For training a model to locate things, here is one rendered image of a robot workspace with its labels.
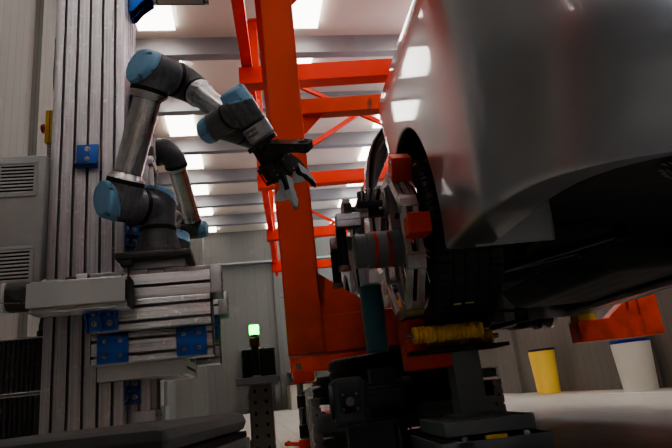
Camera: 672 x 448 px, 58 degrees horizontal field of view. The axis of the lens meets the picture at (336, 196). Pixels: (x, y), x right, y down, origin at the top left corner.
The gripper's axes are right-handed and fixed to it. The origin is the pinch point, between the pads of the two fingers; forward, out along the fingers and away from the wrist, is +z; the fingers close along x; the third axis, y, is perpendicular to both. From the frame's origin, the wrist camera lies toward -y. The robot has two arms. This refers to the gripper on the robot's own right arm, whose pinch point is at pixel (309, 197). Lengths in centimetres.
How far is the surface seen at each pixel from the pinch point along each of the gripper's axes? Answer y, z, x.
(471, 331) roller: -4, 75, -35
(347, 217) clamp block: 16.1, 20.9, -42.0
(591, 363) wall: 126, 527, -627
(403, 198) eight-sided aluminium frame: -4, 25, -47
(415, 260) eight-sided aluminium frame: -1, 42, -34
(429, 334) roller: 7, 67, -29
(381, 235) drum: 15, 36, -54
